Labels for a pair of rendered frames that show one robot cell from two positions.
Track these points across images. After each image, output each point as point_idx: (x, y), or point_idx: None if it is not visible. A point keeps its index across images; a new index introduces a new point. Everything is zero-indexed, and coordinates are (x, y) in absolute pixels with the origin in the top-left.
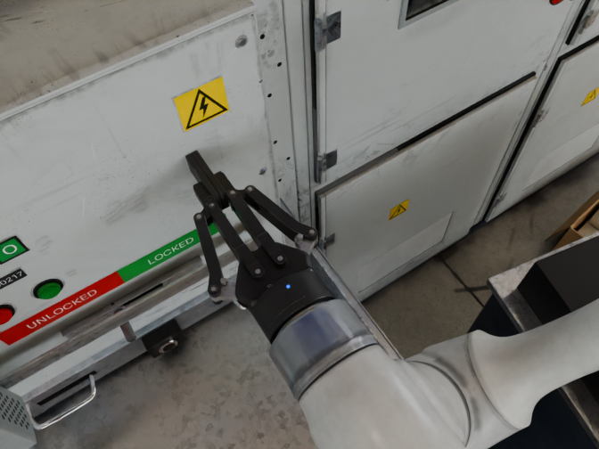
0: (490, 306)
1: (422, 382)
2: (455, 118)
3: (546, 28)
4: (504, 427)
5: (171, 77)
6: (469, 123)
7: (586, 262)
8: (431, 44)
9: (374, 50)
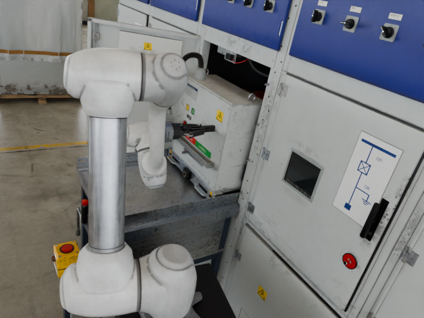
0: None
1: None
2: (296, 274)
3: (342, 280)
4: (142, 156)
5: (219, 104)
6: (299, 287)
7: (208, 281)
8: (290, 204)
9: (274, 179)
